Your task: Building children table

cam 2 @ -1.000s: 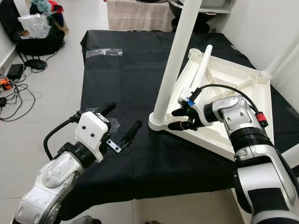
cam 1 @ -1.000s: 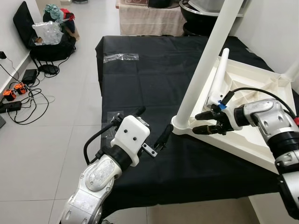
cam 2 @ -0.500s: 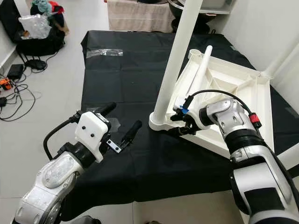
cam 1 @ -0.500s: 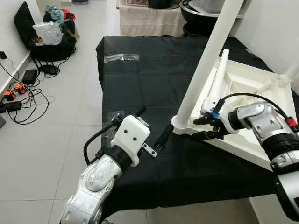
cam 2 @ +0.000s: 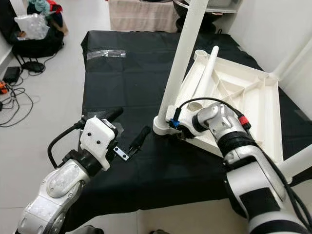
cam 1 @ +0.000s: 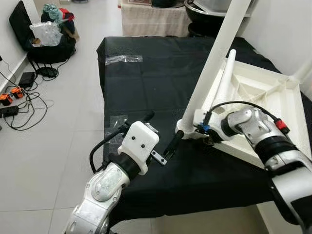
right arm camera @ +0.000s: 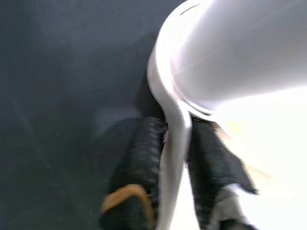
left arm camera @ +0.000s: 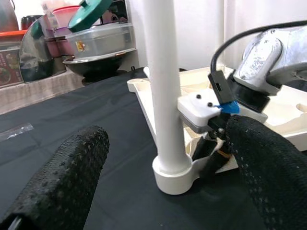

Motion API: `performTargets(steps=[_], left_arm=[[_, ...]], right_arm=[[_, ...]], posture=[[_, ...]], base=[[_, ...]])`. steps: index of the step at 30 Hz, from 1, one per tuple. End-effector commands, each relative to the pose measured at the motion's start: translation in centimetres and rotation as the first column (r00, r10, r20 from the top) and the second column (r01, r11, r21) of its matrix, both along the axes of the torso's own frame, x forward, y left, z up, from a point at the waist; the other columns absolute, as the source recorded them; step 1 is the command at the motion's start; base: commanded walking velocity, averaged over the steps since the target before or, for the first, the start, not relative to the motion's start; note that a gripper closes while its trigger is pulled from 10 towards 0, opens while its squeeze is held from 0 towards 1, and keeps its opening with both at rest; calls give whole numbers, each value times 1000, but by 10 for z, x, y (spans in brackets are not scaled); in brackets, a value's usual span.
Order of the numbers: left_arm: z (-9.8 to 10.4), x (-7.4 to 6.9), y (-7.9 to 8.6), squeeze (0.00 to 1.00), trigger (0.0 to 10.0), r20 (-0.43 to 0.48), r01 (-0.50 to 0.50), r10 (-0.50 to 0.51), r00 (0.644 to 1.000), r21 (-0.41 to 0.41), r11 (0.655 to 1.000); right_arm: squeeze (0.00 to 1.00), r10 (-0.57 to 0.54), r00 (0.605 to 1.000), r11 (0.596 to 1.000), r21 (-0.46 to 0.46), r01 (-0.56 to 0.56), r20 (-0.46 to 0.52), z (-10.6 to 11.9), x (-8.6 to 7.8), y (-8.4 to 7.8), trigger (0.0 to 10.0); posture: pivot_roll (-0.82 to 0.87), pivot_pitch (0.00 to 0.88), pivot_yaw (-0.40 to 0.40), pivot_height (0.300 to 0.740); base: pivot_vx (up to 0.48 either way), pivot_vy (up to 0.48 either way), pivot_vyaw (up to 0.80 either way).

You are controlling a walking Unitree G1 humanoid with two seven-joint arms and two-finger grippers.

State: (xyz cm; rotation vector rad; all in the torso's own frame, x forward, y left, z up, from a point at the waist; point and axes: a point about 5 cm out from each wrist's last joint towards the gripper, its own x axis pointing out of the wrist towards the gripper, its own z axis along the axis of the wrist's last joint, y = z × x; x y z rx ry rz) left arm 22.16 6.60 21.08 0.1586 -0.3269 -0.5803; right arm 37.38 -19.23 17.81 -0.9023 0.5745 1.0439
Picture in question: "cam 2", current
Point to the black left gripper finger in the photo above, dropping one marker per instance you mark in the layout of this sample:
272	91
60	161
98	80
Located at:
113	115
139	141

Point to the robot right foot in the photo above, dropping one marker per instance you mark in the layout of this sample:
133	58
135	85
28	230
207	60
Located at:
161	231

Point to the teal cloth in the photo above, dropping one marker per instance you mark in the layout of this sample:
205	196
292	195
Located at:
39	7

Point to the red cloth item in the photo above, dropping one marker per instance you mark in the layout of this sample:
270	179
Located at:
55	8

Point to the black power adapter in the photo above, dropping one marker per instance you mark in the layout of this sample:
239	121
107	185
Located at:
12	73

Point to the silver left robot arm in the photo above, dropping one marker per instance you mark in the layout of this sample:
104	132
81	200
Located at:
58	190

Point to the large black bowl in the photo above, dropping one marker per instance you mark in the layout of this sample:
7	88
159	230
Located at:
209	22

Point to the beige cloth covered bench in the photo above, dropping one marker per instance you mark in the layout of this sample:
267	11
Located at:
141	17

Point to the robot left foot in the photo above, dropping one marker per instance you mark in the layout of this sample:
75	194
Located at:
90	230

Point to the person's bare foot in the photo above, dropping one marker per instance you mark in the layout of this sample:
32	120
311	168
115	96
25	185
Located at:
63	29

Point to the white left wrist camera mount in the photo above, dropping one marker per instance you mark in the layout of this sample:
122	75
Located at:
98	141

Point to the clear plastic sheet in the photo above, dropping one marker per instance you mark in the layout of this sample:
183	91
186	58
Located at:
120	128

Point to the clear plastic hardware bag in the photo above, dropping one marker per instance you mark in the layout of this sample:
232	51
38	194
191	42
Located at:
106	54

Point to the orange black battery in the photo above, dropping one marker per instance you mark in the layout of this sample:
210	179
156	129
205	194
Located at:
4	87

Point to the crumpled clear plastic bag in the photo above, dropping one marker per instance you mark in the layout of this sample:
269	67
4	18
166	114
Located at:
33	27

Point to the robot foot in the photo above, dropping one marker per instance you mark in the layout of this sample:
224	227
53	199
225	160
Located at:
161	231
90	230

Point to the black tablecloth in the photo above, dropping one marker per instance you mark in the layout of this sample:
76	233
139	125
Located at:
126	87

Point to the clear plastic storage box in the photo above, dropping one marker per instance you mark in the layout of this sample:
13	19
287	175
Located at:
224	5

